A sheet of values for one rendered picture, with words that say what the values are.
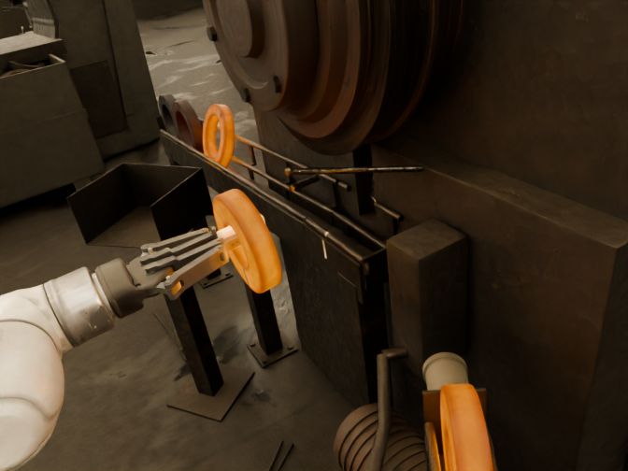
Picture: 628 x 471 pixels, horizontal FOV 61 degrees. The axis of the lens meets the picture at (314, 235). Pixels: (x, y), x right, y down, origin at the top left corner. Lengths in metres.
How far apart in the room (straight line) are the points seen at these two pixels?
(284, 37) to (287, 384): 1.21
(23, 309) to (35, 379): 0.16
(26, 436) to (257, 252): 0.34
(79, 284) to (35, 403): 0.21
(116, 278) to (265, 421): 0.99
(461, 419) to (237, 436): 1.11
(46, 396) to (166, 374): 1.33
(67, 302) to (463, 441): 0.47
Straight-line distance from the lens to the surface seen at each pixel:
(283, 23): 0.69
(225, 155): 1.53
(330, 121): 0.79
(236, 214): 0.71
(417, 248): 0.76
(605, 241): 0.66
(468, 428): 0.56
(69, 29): 3.66
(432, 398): 0.68
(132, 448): 1.71
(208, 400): 1.72
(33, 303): 0.72
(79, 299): 0.71
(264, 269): 0.72
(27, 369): 0.56
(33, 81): 3.16
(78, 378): 2.01
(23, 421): 0.54
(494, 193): 0.75
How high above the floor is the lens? 1.22
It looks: 31 degrees down
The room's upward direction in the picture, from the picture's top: 9 degrees counter-clockwise
